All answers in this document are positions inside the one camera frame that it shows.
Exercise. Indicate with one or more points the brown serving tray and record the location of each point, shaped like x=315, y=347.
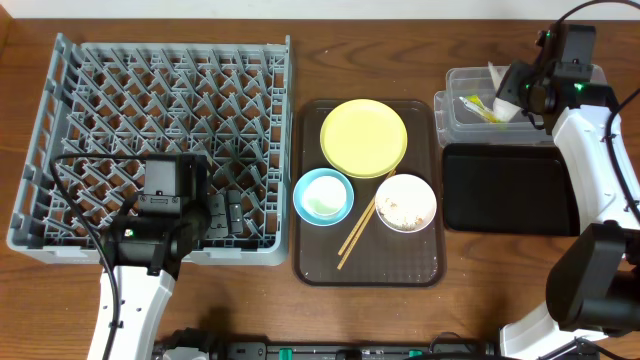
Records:
x=382, y=257

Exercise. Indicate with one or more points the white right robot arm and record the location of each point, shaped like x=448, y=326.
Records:
x=588, y=297

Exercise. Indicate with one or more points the clear plastic bin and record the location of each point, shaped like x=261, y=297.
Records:
x=455, y=123

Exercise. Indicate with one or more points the crumpled white tissue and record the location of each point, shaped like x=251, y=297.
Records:
x=503, y=111

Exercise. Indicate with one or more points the light blue bowl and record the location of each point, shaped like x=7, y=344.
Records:
x=304, y=182

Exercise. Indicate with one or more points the yellow green wrapper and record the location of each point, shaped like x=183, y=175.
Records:
x=474, y=104

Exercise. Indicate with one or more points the wooden chopstick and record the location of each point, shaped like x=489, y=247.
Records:
x=360, y=223
x=344, y=258

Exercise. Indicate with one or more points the white rice bowl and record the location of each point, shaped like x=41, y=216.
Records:
x=405, y=203

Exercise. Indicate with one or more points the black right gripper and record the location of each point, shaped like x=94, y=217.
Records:
x=513, y=81

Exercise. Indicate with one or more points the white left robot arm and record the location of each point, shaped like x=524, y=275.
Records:
x=131, y=306

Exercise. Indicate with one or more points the black waste tray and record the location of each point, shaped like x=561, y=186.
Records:
x=508, y=189

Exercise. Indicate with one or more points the grey dishwasher rack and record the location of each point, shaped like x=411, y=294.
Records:
x=105, y=105

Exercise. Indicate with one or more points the yellow plate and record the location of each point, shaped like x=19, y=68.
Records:
x=363, y=138

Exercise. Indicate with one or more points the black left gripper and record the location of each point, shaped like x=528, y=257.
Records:
x=225, y=214

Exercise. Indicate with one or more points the white cup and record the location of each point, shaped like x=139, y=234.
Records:
x=325, y=196

